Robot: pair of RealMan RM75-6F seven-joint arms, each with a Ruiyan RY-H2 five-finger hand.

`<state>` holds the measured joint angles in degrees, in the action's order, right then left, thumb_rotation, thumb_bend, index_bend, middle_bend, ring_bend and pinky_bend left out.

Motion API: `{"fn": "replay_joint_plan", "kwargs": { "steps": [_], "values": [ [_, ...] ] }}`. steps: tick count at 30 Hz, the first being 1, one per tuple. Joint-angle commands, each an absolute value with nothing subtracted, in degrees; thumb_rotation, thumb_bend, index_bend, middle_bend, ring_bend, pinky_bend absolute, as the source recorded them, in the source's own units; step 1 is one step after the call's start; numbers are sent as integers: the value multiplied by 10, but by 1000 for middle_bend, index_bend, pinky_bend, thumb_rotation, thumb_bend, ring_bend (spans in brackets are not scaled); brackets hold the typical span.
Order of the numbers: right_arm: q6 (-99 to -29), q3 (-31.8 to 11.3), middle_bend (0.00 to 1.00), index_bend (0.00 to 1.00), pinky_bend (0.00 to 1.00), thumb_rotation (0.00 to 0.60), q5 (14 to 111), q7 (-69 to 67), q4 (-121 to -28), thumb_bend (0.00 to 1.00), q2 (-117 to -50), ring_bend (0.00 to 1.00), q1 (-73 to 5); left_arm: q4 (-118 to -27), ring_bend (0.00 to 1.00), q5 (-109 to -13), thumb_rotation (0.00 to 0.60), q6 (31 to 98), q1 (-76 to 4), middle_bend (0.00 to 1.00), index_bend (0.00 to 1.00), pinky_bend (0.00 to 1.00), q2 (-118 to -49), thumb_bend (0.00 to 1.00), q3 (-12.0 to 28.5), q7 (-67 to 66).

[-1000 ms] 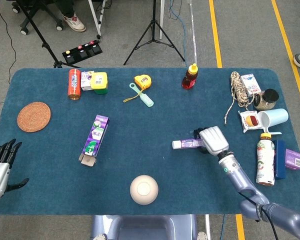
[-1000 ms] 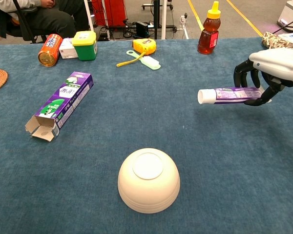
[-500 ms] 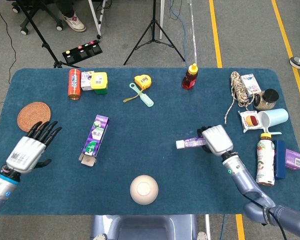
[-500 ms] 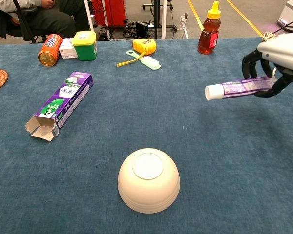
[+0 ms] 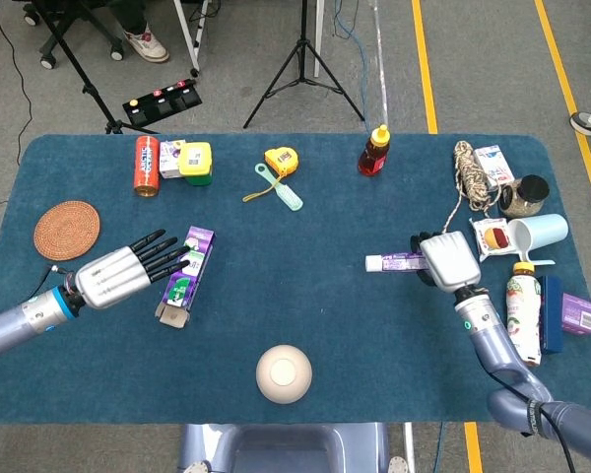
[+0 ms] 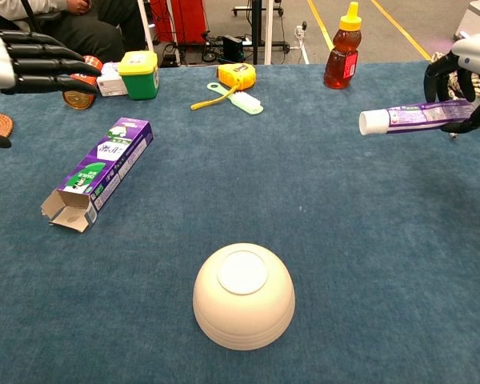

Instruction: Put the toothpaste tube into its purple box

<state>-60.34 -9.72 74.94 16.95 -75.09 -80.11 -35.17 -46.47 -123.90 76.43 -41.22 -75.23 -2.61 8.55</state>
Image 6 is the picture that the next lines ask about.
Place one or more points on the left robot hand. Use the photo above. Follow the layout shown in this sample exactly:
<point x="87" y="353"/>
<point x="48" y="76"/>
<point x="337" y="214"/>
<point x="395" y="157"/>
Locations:
<point x="32" y="64"/>

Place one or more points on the purple white toothpaste tube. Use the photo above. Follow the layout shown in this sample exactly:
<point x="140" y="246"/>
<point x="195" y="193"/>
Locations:
<point x="408" y="117"/>

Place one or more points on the purple toothpaste carton box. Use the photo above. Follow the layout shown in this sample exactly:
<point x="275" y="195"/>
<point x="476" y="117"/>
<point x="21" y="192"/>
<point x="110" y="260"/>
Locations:
<point x="112" y="152"/>

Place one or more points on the small white cardboard box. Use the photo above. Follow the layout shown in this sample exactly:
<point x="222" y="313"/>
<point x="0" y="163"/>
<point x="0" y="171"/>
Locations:
<point x="110" y="86"/>

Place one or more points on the black box device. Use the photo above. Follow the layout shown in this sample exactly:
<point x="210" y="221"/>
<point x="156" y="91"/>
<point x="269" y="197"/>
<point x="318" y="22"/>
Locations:
<point x="232" y="48"/>

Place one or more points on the white machine housing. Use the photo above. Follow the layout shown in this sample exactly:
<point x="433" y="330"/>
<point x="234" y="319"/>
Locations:
<point x="476" y="18"/>

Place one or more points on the black chair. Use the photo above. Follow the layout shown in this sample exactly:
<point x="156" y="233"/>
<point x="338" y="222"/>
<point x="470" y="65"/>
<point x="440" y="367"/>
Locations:
<point x="30" y="16"/>

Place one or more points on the orange metal can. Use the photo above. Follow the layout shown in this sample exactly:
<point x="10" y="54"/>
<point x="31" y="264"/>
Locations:
<point x="78" y="101"/>

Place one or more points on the seated person dark trousers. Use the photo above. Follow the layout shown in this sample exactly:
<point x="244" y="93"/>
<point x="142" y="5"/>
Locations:
<point x="104" y="36"/>

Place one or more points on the green container yellow lid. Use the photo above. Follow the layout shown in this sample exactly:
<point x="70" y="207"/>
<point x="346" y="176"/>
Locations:
<point x="141" y="82"/>

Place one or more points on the white metal pole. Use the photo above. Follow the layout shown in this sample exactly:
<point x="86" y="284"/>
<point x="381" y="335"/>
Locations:
<point x="145" y="24"/>
<point x="268" y="32"/>

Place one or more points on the honey bottle yellow cap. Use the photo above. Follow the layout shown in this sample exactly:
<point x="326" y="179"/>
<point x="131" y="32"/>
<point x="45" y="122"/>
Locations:
<point x="340" y="60"/>

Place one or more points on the red cabinet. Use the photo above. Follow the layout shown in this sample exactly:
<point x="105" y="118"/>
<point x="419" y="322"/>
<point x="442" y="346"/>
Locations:
<point x="188" y="20"/>

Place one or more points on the white power strip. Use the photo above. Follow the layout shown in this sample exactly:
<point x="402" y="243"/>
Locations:
<point x="302" y="40"/>

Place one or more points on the yellow tape measure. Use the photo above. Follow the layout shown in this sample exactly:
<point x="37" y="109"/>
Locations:
<point x="238" y="76"/>

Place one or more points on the pale green scrub brush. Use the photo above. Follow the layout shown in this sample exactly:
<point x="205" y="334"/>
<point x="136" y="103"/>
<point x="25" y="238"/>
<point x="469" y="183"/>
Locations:
<point x="246" y="102"/>

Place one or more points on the black wheeled stand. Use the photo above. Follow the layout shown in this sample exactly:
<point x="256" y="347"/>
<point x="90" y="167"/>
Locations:
<point x="257" y="32"/>

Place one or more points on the blue table cloth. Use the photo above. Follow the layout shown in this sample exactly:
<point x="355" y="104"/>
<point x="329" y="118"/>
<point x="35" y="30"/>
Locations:
<point x="224" y="192"/>

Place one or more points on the white upturned bowl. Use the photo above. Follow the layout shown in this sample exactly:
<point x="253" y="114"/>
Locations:
<point x="244" y="304"/>

